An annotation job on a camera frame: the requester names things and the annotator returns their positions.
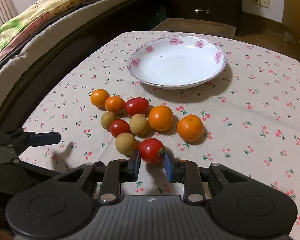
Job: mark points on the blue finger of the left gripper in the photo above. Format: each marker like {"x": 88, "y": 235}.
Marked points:
{"x": 43, "y": 139}

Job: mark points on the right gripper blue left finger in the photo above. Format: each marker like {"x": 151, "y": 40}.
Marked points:
{"x": 134, "y": 166}

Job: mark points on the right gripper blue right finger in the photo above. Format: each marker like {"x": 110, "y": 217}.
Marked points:
{"x": 171, "y": 168}

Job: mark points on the red cherry tomato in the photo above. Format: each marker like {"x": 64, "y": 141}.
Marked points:
{"x": 136, "y": 106}
{"x": 151, "y": 150}
{"x": 118, "y": 127}

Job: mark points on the small orange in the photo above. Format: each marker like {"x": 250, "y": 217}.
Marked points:
{"x": 98, "y": 97}
{"x": 190, "y": 128}
{"x": 160, "y": 118}
{"x": 115, "y": 104}

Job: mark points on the white floral porcelain plate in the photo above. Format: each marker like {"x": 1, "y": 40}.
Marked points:
{"x": 177, "y": 61}

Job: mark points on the dark wooden stool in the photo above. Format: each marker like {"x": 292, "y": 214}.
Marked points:
{"x": 197, "y": 26}

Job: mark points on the colourful floral quilt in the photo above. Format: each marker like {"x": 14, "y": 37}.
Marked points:
{"x": 15, "y": 31}

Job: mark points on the dark wooden nightstand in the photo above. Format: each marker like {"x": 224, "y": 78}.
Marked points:
{"x": 221, "y": 11}

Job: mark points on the white wall socket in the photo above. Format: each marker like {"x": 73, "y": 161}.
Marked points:
{"x": 262, "y": 3}

